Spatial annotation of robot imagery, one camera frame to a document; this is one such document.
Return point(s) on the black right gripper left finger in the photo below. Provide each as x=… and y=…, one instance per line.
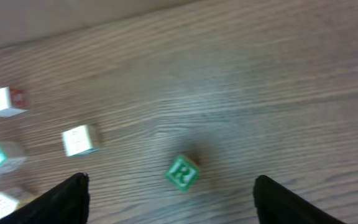
x=66, y=203

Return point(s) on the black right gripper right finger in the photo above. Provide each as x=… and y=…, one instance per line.
x=277, y=205

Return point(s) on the green letter R block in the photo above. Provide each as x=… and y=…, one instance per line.
x=182, y=173

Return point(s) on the white block blue side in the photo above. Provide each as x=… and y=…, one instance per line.
x=80, y=140

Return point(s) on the white patterned block centre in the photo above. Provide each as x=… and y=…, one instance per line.
x=13, y=199

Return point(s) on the green letter L block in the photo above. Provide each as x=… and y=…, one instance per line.
x=11, y=156

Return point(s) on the white block top right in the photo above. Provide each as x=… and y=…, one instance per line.
x=13, y=101

